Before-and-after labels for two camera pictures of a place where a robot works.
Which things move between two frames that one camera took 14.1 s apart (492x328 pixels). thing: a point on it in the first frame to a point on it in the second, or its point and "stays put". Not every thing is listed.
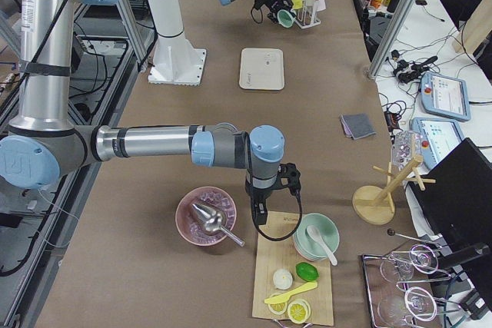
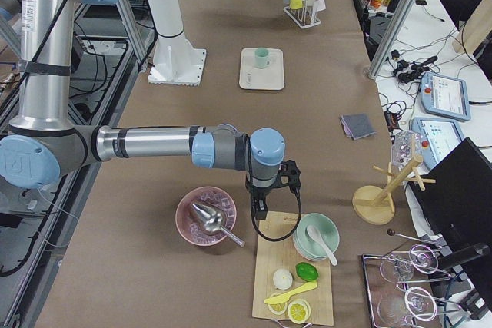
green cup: x=284 y=18 to x=261 y=54
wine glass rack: x=390 y=299 stays put
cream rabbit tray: x=262 y=68 stays put
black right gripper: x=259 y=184 stays put
